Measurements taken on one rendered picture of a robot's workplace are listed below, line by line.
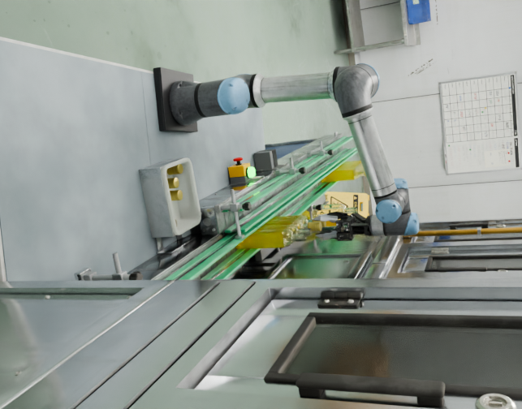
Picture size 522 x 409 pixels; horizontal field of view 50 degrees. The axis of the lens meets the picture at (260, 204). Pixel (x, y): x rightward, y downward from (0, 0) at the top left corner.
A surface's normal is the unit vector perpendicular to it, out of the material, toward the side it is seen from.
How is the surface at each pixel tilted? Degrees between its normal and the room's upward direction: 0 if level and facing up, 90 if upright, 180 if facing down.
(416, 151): 90
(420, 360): 90
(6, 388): 90
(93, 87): 0
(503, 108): 90
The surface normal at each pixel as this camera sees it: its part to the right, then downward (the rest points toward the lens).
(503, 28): -0.37, 0.26
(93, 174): 0.92, -0.06
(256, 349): -0.15, -0.97
